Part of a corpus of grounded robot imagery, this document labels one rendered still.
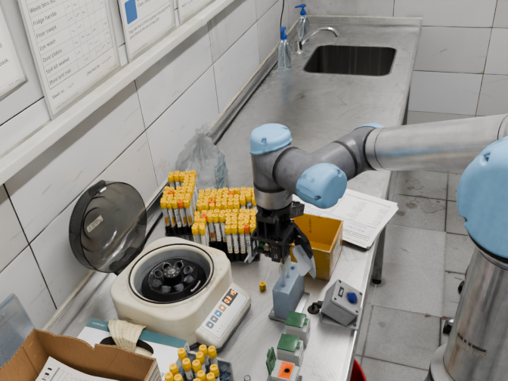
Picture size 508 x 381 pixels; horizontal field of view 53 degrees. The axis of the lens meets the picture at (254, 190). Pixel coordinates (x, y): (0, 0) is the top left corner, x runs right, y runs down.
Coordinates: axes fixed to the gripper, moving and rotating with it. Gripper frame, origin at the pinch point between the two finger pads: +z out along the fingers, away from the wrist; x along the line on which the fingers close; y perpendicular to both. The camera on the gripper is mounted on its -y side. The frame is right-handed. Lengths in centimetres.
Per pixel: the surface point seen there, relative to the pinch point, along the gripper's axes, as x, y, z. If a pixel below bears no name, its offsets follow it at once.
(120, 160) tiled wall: -53, -16, -9
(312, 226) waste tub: -2.1, -26.7, 8.9
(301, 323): 6.4, 6.4, 8.5
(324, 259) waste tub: 5.2, -14.1, 8.0
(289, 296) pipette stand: 2.0, 1.8, 6.2
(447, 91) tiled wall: 15, -223, 53
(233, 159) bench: -43, -61, 15
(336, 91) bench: -24, -126, 15
